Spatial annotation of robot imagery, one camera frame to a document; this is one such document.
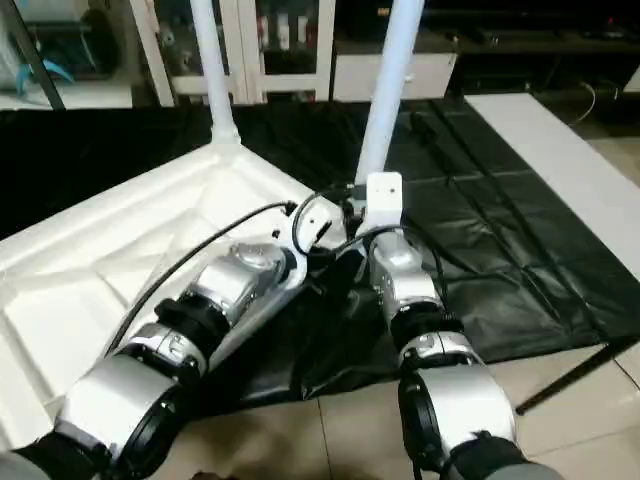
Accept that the white plastic table leg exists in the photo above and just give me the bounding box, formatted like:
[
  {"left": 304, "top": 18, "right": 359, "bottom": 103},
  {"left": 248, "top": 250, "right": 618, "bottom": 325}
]
[
  {"left": 190, "top": 0, "right": 241, "bottom": 146},
  {"left": 352, "top": 0, "right": 426, "bottom": 191}
]

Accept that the white drawer unit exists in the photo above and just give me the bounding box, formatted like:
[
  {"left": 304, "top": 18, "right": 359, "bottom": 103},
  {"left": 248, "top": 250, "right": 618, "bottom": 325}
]
[{"left": 333, "top": 50, "right": 461, "bottom": 101}]

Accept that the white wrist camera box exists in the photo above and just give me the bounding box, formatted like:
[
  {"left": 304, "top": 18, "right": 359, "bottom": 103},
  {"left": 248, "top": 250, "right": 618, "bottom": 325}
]
[
  {"left": 360, "top": 172, "right": 404, "bottom": 236},
  {"left": 292, "top": 195, "right": 351, "bottom": 276}
]

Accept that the black metal bench leg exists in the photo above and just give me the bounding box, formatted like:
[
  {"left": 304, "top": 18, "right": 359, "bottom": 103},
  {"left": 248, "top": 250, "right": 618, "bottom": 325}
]
[{"left": 515, "top": 340, "right": 640, "bottom": 416}]

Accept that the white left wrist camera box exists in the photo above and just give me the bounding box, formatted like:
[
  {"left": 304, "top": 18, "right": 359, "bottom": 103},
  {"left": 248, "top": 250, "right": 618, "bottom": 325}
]
[{"left": 292, "top": 195, "right": 351, "bottom": 276}]

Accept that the white plastic table top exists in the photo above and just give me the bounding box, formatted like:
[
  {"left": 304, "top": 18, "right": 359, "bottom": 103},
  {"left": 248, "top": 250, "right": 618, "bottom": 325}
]
[{"left": 0, "top": 140, "right": 346, "bottom": 451}]

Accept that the white glass door cabinet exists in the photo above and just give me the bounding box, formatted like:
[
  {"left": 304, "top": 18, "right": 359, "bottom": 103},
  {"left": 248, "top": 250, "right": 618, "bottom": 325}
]
[{"left": 130, "top": 0, "right": 339, "bottom": 106}]

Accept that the white flat board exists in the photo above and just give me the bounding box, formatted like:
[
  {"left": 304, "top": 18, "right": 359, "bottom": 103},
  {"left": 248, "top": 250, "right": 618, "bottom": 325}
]
[{"left": 465, "top": 92, "right": 640, "bottom": 281}]

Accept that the teal plastic object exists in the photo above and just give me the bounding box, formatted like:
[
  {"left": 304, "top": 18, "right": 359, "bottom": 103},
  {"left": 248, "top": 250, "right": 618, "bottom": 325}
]
[{"left": 15, "top": 55, "right": 76, "bottom": 96}]

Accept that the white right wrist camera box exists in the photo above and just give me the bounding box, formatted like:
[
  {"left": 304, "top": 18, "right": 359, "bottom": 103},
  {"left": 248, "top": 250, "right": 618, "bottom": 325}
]
[{"left": 360, "top": 172, "right": 404, "bottom": 236}]

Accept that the grey metal pole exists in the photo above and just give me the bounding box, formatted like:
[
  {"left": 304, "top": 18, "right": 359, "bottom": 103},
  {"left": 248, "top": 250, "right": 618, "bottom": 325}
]
[{"left": 0, "top": 0, "right": 66, "bottom": 111}]

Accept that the black work mat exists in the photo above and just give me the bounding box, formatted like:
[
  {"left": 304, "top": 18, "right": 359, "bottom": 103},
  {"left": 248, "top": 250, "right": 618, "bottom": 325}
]
[{"left": 0, "top": 95, "right": 640, "bottom": 406}]

